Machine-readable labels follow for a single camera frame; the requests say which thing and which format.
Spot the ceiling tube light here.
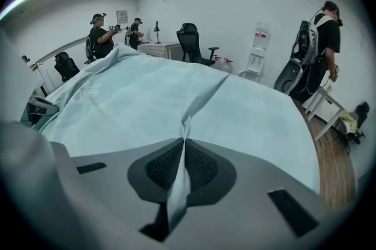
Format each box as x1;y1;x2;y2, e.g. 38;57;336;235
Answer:
0;0;36;22

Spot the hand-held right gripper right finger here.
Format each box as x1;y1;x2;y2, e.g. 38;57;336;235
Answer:
175;138;355;250

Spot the clear water jug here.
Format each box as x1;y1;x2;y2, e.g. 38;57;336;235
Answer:
220;58;235;74
210;55;224;70

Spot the white water dispenser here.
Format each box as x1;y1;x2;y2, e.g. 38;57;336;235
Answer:
238;22;271;83

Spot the grey backpack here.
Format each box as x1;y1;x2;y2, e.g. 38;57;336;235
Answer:
290;19;320;66

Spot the black desk lamp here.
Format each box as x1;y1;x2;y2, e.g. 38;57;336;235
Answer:
153;21;163;45

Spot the yellow cloth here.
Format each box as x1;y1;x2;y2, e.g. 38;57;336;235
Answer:
340;112;360;133

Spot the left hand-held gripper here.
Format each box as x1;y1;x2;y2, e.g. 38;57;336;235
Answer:
25;95;61;127

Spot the table with patterned cloth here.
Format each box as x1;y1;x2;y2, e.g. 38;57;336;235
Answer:
137;41;184;62

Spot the light blue floral tablecloth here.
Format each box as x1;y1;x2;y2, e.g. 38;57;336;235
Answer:
38;43;321;232

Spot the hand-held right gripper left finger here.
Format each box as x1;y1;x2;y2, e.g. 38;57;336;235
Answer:
49;137;186;250

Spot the white hanging cloth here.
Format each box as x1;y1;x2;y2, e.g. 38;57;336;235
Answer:
37;62;56;92

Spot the black office chair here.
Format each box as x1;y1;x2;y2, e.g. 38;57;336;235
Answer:
53;52;80;83
343;101;371;146
176;22;220;67

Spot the wall notice board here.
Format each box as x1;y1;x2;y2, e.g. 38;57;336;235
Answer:
116;9;129;24

